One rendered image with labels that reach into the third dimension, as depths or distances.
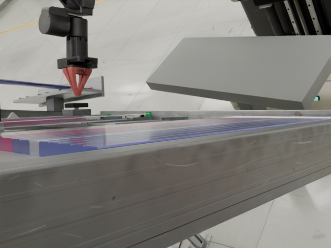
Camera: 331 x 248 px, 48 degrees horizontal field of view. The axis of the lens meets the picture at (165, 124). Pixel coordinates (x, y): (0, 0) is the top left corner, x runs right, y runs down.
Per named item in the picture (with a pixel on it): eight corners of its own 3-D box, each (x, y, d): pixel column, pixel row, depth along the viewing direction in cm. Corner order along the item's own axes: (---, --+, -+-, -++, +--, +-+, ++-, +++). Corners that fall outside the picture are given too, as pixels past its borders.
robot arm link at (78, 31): (91, 16, 100) (79, 19, 104) (70, 11, 95) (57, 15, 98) (92, 42, 100) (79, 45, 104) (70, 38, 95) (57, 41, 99)
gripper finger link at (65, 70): (77, 94, 95) (77, 58, 94) (61, 95, 99) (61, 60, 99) (98, 95, 100) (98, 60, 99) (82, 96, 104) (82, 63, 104)
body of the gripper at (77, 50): (78, 63, 94) (78, 33, 94) (56, 66, 101) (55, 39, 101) (98, 65, 99) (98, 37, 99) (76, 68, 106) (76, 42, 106)
